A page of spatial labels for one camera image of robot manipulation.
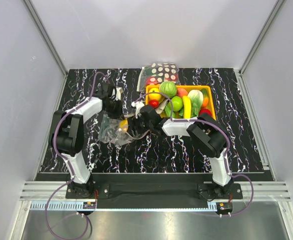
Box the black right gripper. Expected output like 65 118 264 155
126 113 154 137

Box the clear zip top bag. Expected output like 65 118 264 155
98 113 149 147

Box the green fake apple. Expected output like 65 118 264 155
171 96 184 112

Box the green fake leaf vegetable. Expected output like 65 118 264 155
159 81 177 98

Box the yellow fake banana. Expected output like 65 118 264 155
182 95 192 119

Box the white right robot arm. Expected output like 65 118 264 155
127 105 234 198

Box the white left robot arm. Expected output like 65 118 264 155
48 83 124 198

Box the yellow fake pear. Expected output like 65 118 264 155
118 119 129 132

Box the grey fake fish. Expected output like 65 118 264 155
155 98 169 115

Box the yellow fake lemon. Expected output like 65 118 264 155
148 87 162 102

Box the polka dot zip bag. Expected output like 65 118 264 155
136 62 180 92

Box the fake peach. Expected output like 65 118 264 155
176 88 188 98

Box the green fake cabbage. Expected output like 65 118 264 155
187 89 204 117

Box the red fake tomato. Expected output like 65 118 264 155
199 108 212 116

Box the small fake carrot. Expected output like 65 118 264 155
201 89 210 108

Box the yellow plastic bin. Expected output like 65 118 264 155
145 85 217 120

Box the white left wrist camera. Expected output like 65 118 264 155
111 87 123 101

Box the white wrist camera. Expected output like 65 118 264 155
131 101 145 119
111 87 123 101

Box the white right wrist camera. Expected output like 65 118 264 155
131 101 145 119

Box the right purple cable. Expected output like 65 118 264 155
133 91 255 216

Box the purple cable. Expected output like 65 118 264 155
44 71 112 240
133 91 255 216

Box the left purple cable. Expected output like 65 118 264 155
44 71 112 240

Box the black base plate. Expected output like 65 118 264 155
66 173 243 200

